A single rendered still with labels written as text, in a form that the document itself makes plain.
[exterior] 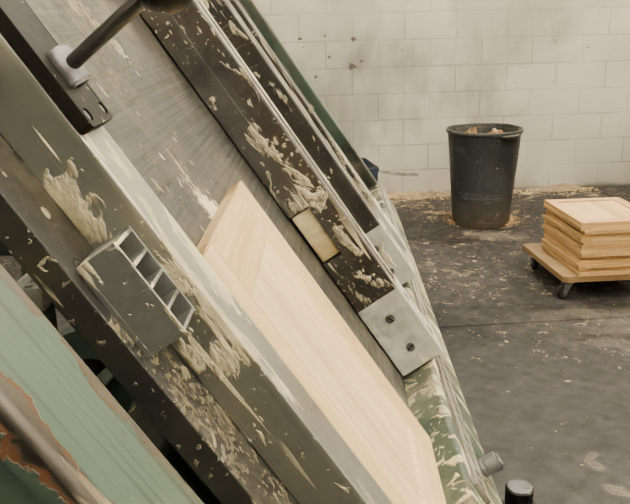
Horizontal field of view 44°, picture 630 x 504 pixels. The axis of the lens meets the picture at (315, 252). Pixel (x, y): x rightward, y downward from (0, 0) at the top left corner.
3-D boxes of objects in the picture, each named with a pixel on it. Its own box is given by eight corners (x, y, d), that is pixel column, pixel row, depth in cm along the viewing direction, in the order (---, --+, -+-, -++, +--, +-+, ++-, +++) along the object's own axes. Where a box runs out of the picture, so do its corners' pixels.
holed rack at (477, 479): (486, 504, 90) (491, 501, 90) (473, 485, 89) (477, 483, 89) (383, 190, 248) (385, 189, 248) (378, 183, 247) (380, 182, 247)
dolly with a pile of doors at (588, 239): (661, 297, 396) (670, 219, 384) (560, 302, 392) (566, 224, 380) (607, 261, 454) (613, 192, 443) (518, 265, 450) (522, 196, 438)
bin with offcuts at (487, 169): (529, 229, 522) (535, 131, 503) (454, 233, 518) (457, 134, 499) (504, 211, 571) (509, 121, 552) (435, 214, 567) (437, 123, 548)
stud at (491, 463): (486, 482, 98) (507, 471, 98) (476, 468, 98) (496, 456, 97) (483, 471, 101) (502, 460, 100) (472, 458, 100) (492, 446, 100)
